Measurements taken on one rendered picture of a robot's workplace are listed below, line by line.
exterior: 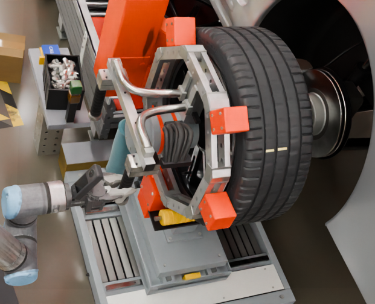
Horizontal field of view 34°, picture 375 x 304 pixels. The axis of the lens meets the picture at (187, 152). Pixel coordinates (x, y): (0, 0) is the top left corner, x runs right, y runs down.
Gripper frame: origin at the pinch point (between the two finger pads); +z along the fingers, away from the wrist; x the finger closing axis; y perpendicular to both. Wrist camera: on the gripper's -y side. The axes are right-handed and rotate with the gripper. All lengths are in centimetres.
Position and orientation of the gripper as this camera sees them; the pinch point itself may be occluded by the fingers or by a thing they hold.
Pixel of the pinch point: (131, 183)
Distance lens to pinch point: 183.4
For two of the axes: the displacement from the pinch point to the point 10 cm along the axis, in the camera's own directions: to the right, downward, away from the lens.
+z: 9.1, -0.9, 4.1
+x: 3.2, 7.8, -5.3
